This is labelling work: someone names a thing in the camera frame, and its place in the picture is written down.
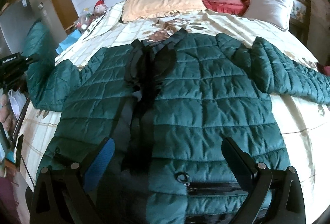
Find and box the dark green quilted jacket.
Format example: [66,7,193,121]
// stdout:
[23,22,329,223]

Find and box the person's left hand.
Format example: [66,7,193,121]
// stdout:
[0,94,17,133]

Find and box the white plastic bag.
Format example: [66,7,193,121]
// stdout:
[8,90,27,120]

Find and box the grey refrigerator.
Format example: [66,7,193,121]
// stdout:
[1,0,59,57]

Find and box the floral cream bedspread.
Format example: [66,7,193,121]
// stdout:
[20,3,329,223]

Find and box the pig plush toy red hat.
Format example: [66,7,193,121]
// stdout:
[93,0,108,16]

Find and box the peach frilled pillow cover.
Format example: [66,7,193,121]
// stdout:
[121,0,206,22]

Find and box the white pillow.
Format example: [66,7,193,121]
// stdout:
[243,0,293,31]

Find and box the red frilled cushion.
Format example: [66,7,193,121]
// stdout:
[201,0,247,15]

